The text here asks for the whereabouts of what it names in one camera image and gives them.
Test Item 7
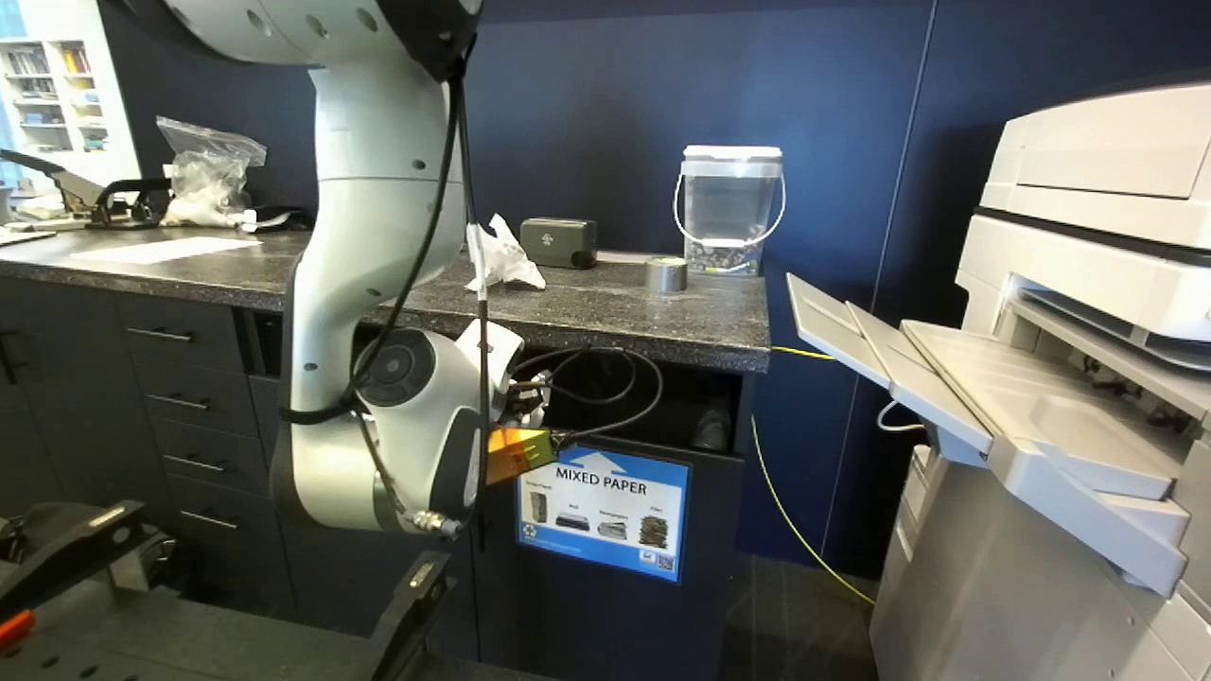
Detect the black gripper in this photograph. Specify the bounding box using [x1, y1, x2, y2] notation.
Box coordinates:
[503, 374, 560, 433]

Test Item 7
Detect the grey bin liner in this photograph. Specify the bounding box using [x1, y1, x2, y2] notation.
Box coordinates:
[685, 398, 739, 457]

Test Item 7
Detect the blue mixed paper label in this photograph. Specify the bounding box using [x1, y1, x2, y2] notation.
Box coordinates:
[516, 438, 697, 586]

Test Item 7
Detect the grey power adapter box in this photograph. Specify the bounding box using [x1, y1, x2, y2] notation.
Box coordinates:
[519, 210, 601, 273]

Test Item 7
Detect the clear plastic bucket white lid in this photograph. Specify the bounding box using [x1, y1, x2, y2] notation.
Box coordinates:
[668, 140, 789, 281]

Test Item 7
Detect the clear crumpled plastic bag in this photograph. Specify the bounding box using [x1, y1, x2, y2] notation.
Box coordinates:
[152, 114, 286, 237]

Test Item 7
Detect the white paper sheet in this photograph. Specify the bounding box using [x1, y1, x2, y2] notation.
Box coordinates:
[32, 229, 265, 273]

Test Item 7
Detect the grey mounting board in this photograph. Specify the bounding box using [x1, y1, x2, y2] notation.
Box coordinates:
[0, 572, 420, 681]

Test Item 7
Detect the black lever desk tool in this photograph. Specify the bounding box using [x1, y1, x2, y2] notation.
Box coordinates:
[0, 143, 179, 233]

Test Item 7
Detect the dark cabinet with drawers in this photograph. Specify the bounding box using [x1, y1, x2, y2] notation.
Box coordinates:
[0, 267, 775, 681]

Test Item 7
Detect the large white office printer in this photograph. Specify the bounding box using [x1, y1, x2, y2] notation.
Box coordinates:
[782, 78, 1211, 681]

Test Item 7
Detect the white shelf unit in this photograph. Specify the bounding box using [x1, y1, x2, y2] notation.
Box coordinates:
[0, 0, 142, 225]

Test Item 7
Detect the thin yellow cable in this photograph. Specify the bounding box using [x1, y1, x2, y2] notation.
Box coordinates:
[744, 338, 881, 614]

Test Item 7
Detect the black drawer handle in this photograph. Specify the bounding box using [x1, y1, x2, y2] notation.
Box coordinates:
[123, 322, 196, 346]
[179, 503, 244, 537]
[159, 449, 231, 479]
[142, 389, 214, 417]

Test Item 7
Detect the thin white printer cable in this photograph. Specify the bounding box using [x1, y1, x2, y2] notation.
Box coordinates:
[873, 398, 936, 443]

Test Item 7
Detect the black clamp with orange handle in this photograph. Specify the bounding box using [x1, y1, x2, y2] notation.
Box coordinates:
[0, 494, 172, 660]

